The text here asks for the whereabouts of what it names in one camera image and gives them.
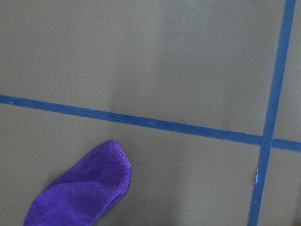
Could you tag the purple microfiber cloth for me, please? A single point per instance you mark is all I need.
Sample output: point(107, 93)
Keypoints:
point(84, 192)

